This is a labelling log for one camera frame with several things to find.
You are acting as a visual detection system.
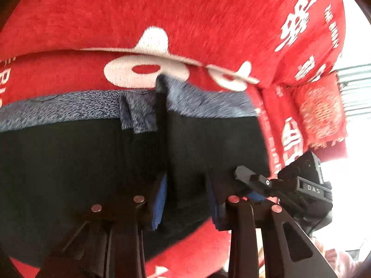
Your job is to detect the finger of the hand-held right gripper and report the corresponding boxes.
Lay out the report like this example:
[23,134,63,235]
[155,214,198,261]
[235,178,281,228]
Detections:
[234,166,280,199]
[246,190,279,205]

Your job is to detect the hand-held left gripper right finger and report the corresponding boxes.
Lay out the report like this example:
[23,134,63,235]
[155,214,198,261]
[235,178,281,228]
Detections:
[205,174,338,278]

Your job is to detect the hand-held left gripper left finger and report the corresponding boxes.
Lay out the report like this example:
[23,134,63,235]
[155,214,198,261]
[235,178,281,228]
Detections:
[36,177,169,278]

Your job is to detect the black pants with blue trim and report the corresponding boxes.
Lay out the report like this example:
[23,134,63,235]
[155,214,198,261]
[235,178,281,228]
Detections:
[0,74,271,270]

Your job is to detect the red cushion with gold pattern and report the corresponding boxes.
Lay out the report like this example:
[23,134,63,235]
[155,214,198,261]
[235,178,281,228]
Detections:
[291,72,348,159]

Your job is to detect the red printed sofa cover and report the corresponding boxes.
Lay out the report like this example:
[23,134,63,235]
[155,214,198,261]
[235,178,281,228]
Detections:
[0,0,348,278]

